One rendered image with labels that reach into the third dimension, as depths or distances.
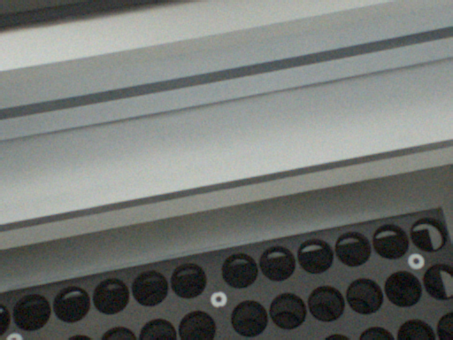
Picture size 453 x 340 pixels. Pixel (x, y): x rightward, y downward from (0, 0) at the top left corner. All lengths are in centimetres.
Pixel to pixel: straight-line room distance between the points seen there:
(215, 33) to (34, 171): 8
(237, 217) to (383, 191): 7
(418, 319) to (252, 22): 13
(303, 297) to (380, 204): 9
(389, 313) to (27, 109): 15
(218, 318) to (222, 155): 6
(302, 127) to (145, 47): 7
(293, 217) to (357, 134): 11
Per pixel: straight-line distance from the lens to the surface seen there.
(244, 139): 33
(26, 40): 30
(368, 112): 33
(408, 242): 37
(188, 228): 43
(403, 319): 36
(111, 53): 29
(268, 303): 36
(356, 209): 43
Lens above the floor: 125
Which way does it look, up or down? 71 degrees down
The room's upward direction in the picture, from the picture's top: 1 degrees counter-clockwise
